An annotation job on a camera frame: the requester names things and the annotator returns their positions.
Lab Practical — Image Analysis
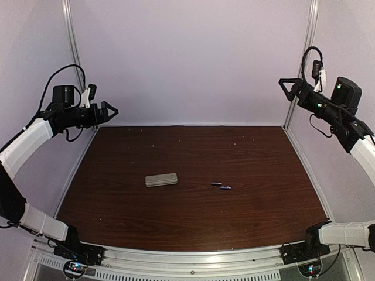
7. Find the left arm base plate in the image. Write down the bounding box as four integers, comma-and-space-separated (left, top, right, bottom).
53, 241, 104, 266

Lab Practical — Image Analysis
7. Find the left black cable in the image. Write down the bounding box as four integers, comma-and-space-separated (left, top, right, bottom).
36, 64, 88, 118

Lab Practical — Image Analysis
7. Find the front aluminium rail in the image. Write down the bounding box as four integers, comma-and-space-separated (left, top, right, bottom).
28, 228, 357, 281

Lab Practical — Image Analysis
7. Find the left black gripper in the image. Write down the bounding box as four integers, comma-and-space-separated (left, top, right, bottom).
64, 101, 118, 128

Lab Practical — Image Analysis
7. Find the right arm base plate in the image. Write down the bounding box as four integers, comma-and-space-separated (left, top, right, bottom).
279, 242, 330, 265

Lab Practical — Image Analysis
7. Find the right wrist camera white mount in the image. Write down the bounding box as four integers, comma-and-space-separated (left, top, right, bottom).
312, 60, 326, 93

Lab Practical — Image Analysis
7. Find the black cable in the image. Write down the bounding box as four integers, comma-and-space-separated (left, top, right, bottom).
36, 64, 88, 118
299, 46, 325, 85

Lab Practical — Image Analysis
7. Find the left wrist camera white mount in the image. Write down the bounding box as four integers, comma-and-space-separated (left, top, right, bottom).
79, 84, 97, 108

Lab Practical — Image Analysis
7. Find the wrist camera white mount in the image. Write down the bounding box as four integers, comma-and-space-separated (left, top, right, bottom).
79, 84, 97, 108
312, 60, 326, 93

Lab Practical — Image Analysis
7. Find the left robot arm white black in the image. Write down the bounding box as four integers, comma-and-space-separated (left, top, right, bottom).
1, 84, 119, 260

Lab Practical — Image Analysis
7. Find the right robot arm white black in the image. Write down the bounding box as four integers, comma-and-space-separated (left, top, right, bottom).
278, 77, 374, 259

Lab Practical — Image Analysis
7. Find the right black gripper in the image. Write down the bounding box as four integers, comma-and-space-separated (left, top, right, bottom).
278, 78, 343, 125

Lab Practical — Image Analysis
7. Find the right black cable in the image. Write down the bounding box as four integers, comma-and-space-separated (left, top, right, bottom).
299, 46, 325, 85

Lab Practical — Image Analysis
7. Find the right aluminium frame post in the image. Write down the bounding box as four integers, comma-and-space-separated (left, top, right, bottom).
283, 0, 319, 132

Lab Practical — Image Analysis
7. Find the grey remote control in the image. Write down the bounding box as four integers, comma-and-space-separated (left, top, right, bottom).
145, 173, 178, 187

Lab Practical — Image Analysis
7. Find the left aluminium frame post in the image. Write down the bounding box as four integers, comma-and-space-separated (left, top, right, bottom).
62, 0, 85, 93

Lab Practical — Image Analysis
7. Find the aluminium frame post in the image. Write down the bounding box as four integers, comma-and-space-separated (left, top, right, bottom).
283, 0, 319, 132
62, 0, 85, 93

